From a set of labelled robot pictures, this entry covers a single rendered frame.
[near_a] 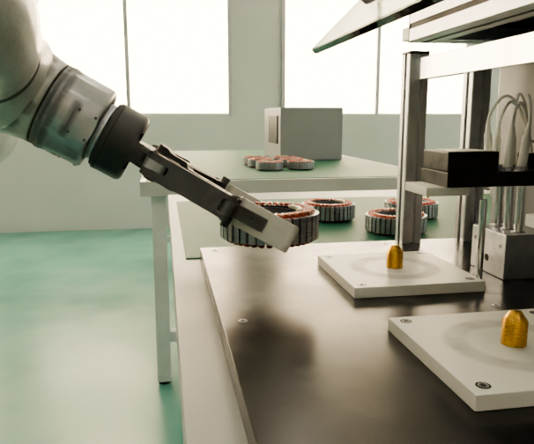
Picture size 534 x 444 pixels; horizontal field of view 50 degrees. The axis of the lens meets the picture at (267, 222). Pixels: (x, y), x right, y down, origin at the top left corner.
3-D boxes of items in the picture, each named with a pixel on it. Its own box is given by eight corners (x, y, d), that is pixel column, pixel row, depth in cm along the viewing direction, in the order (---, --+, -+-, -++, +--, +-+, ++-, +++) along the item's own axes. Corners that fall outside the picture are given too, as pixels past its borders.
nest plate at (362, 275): (354, 299, 61) (354, 287, 61) (317, 263, 75) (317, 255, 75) (485, 291, 63) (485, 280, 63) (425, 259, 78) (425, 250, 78)
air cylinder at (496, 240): (502, 280, 68) (506, 233, 67) (469, 264, 75) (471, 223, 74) (541, 277, 69) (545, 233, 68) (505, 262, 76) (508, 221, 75)
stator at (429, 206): (448, 217, 122) (448, 199, 122) (417, 223, 115) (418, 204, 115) (404, 210, 131) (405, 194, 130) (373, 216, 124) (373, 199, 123)
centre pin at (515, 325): (509, 349, 45) (512, 315, 44) (495, 339, 46) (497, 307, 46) (531, 347, 45) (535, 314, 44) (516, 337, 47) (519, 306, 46)
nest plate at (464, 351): (474, 412, 37) (476, 395, 37) (387, 329, 52) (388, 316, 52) (674, 393, 40) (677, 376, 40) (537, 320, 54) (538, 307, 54)
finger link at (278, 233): (241, 196, 59) (241, 196, 58) (299, 227, 60) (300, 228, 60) (226, 221, 59) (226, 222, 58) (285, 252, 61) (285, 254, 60)
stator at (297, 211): (226, 251, 59) (225, 216, 59) (216, 231, 70) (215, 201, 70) (330, 248, 61) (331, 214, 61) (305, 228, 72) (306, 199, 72)
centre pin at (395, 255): (389, 269, 68) (390, 247, 68) (383, 265, 70) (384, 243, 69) (404, 268, 68) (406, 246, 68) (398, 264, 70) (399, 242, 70)
